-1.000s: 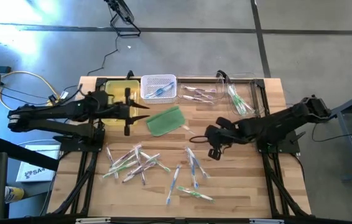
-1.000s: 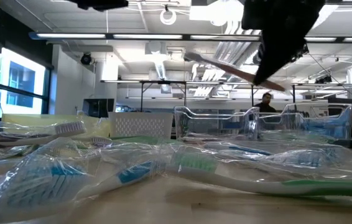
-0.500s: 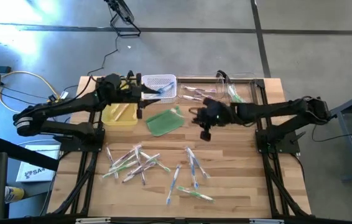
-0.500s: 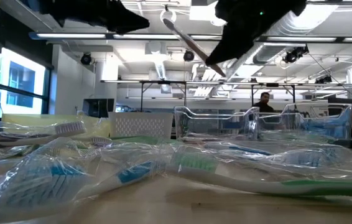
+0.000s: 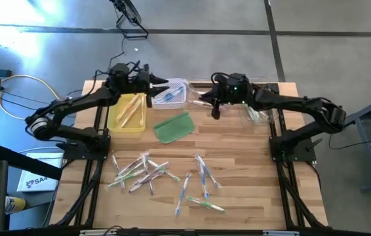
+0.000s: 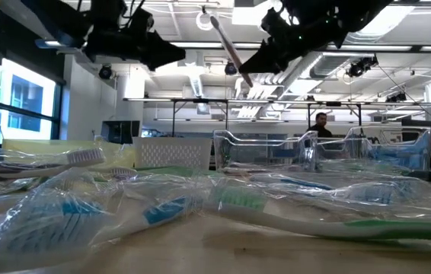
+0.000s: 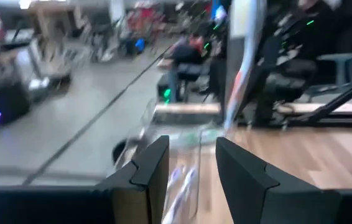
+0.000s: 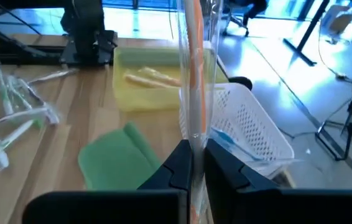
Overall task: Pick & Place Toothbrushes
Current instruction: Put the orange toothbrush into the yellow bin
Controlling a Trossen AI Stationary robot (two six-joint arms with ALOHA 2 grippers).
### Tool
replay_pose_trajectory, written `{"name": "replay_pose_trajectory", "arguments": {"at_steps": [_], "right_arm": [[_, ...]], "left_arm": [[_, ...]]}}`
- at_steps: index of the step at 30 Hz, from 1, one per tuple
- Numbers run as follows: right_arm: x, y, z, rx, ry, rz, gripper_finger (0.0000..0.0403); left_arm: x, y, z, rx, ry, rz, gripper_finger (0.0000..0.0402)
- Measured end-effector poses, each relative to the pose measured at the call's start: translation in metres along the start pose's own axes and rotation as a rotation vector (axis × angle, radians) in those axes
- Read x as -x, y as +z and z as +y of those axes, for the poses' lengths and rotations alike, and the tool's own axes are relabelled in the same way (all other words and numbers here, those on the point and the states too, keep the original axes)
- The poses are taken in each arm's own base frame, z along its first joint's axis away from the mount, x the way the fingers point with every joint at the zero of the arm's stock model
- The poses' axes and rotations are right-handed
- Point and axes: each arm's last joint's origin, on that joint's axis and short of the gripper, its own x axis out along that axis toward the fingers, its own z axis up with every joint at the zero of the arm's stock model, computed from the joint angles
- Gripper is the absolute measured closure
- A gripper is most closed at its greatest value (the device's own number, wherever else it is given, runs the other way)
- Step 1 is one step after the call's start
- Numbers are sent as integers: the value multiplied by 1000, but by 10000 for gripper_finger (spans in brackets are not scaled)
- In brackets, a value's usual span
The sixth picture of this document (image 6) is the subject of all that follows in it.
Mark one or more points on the black ceiling device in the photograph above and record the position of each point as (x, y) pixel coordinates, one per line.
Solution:
(360, 66)

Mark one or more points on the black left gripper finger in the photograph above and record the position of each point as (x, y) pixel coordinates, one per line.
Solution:
(162, 51)

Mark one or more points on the white perforated plastic basket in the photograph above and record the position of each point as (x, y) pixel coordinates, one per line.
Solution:
(173, 152)

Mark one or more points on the person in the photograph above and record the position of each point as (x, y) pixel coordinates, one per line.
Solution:
(320, 127)

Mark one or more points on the black ceiling camera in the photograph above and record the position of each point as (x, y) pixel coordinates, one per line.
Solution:
(105, 71)
(230, 68)

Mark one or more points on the yellow plastic bin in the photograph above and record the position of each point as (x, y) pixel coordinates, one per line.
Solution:
(48, 146)

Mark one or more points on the clear plastic bin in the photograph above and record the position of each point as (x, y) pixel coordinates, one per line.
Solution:
(261, 152)
(390, 148)

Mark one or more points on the green toothbrush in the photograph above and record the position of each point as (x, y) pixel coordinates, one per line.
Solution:
(314, 224)
(352, 165)

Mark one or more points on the large window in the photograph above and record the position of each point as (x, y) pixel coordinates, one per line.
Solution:
(25, 99)

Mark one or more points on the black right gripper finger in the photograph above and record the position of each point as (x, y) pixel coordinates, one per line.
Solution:
(269, 57)
(271, 22)

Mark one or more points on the blue toothbrush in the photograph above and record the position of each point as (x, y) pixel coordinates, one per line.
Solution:
(308, 183)
(48, 228)

